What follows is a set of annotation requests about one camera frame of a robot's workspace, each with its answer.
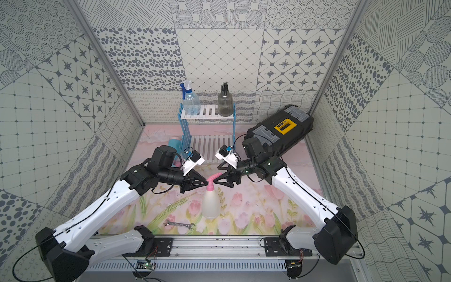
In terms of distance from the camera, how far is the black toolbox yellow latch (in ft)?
3.08

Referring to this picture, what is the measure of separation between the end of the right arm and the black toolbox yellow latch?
0.33 m

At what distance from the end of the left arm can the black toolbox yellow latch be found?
17.4 inches

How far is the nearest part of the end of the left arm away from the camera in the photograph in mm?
556

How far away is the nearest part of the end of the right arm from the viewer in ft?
1.78

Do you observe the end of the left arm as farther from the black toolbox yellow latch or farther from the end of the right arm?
the black toolbox yellow latch
